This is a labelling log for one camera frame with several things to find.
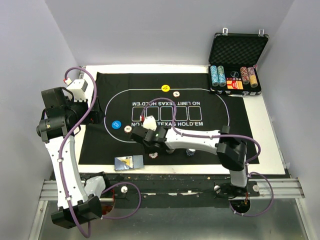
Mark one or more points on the light blue chip row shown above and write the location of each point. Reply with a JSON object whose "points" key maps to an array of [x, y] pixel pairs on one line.
{"points": [[214, 76]]}

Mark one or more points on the purple tan chip row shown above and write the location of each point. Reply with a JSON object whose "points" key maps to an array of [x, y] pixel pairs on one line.
{"points": [[252, 77]]}

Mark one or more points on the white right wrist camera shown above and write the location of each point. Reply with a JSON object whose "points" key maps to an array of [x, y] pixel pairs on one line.
{"points": [[150, 123]]}

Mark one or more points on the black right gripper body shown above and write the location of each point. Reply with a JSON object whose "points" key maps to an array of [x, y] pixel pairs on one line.
{"points": [[148, 148]]}

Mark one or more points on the black poker table mat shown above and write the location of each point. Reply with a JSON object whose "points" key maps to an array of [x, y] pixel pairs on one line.
{"points": [[124, 97]]}

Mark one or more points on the red brown chip row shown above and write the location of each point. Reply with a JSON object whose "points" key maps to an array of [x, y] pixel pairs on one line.
{"points": [[244, 75]]}

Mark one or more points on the green chip row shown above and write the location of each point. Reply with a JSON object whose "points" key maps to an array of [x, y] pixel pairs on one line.
{"points": [[221, 76]]}

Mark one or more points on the blue small blind button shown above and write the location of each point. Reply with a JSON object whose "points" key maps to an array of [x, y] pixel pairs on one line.
{"points": [[116, 124]]}

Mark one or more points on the aluminium mounting rail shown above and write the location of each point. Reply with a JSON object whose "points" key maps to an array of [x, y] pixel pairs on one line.
{"points": [[279, 188]]}

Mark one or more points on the blue playing card deck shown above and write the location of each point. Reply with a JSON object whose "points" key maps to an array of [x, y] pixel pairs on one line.
{"points": [[130, 162]]}

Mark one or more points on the red white chip near edge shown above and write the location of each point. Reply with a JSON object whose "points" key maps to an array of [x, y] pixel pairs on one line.
{"points": [[153, 155]]}

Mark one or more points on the red orange card box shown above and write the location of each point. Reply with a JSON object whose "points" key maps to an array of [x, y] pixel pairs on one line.
{"points": [[233, 83]]}

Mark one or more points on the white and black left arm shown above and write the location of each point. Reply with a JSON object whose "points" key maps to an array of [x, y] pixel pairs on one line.
{"points": [[78, 197]]}

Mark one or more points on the red white 100 chip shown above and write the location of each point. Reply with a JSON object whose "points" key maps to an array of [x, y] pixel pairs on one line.
{"points": [[128, 129]]}

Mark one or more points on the yellow round dealer button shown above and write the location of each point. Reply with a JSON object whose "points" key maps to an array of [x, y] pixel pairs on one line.
{"points": [[165, 88]]}

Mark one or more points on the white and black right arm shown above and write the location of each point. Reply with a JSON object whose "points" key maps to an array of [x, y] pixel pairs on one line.
{"points": [[230, 149]]}

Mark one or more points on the blue white chip stack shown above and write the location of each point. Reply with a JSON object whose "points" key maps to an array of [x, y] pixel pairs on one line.
{"points": [[190, 152]]}

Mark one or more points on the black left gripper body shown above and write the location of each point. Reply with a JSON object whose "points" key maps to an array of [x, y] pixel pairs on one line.
{"points": [[94, 116]]}

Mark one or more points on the black aluminium poker chip case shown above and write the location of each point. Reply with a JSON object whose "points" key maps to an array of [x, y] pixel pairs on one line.
{"points": [[233, 51]]}

